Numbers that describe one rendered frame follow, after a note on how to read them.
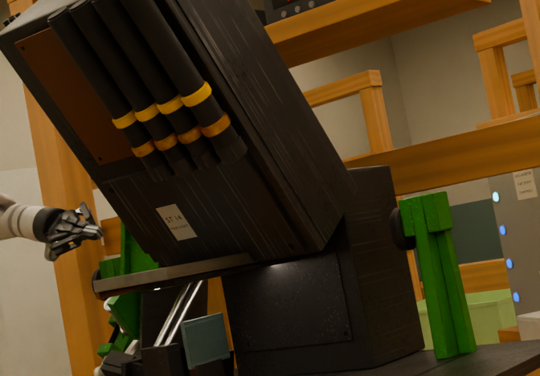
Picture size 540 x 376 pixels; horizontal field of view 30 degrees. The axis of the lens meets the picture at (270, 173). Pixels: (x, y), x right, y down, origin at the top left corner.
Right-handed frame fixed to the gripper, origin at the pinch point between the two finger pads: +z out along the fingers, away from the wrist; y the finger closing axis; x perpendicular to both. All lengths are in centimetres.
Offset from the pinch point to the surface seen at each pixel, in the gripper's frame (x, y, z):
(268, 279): 7.8, 1.1, 38.9
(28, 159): 384, 311, -633
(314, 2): -19, 45, 39
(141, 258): -5.8, -7.3, 22.4
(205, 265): -14.9, -12.0, 46.0
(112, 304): -3.1, -15.9, 19.8
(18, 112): 351, 341, -646
